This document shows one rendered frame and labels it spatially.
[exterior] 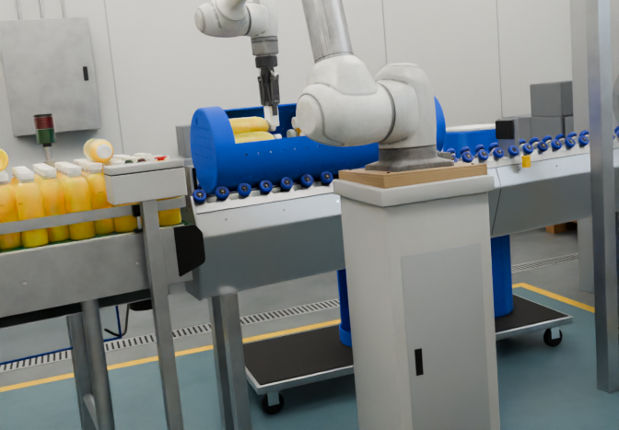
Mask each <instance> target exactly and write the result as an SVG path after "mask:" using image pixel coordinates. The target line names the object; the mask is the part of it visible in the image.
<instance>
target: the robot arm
mask: <svg viewBox="0 0 619 430"><path fill-rule="evenodd" d="M301 1H302V5H303V10H304V15H305V19H306V23H307V28H308V33H309V40H310V45H311V49H312V53H313V58H314V63H315V65H313V66H312V68H311V69H310V71H309V74H308V77H307V81H308V82H307V87H305V88H304V89H303V91H302V92H301V94H300V96H299V98H298V102H297V109H296V117H297V122H298V127H299V129H300V130H301V131H302V133H304V134H305V135H306V136H307V137H308V138H309V139H310V140H312V141H315V142H317V143H320V144H323V145H331V146H358V145H369V144H373V143H378V146H379V160H378V161H377V162H374V163H371V164H367V165H365V170H377V171H390V172H401V171H407V170H416V169H432V168H440V167H451V166H454V160H451V159H452V155H451V153H450V152H439V151H438V150H437V139H436V137H437V119H436V107H435V100H434V93H433V89H432V87H431V84H430V81H429V79H428V77H427V75H426V72H425V71H424V70H423V69H422V68H421V67H420V66H419V65H417V64H408V63H398V64H387V65H385V66H384V67H383V68H381V69H380V70H379V71H378V72H377V73H376V75H375V76H374V79H373V78H372V76H371V74H370V73H369V71H368V69H367V67H366V65H365V64H364V63H363V62H362V61H361V60H359V59H358V58H356V57H355V56H354V53H353V49H352V44H351V40H350V36H349V31H348V27H347V23H346V18H345V11H344V6H343V2H342V0H301ZM194 21H195V25H196V27H197V28H198V29H199V30H200V31H201V32H202V33H203V34H204V35H207V36H211V37H217V38H232V37H238V36H248V37H251V50H252V55H253V56H256V57H255V66H256V68H260V69H261V74H260V76H257V80H258V83H259V91H260V99H261V105H263V108H264V118H265V120H268V121H269V120H270V123H271V127H275V126H279V117H278V108H277V106H278V104H279V103H280V95H279V74H275V73H274V67H277V66H278V63H277V56H276V54H278V53H279V51H278V38H277V31H278V15H277V9H276V5H275V1H274V0H212V1H211V2H210V3H205V4H203V5H201V6H199V7H198V8H197V10H196V11H195V14H194Z"/></svg>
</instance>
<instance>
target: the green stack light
mask: <svg viewBox="0 0 619 430"><path fill-rule="evenodd" d="M35 132H36V138H37V144H49V143H56V135H55V128H49V129H39V130H35Z"/></svg>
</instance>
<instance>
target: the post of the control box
mask: <svg viewBox="0 0 619 430"><path fill-rule="evenodd" d="M139 204H140V212H141V219H142V227H143V235H144V242H145V250H146V264H147V271H148V279H149V286H150V294H151V301H152V309H153V317H154V324H155V332H156V339H157V347H158V361H159V368H160V375H161V383H162V390H163V399H164V406H165V414H166V421H167V428H168V430H184V428H183V420H182V412H181V397H180V390H179V382H178V374H177V367H176V359H175V351H174V343H173V336H172V328H171V320H170V313H169V298H168V290H167V282H166V275H165V267H164V259H163V251H162V244H161V236H160V228H159V221H158V206H157V200H152V201H145V202H139Z"/></svg>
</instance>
